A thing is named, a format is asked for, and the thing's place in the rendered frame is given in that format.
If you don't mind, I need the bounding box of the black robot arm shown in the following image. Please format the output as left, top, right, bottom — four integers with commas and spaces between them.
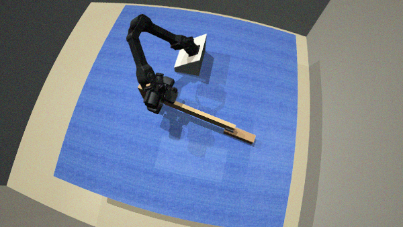
126, 14, 200, 109

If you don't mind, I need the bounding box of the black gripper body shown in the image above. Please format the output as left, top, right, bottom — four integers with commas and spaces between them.
147, 77, 175, 114

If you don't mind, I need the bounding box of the long tan wooden bar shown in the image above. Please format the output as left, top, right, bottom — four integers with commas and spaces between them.
161, 101, 236, 131

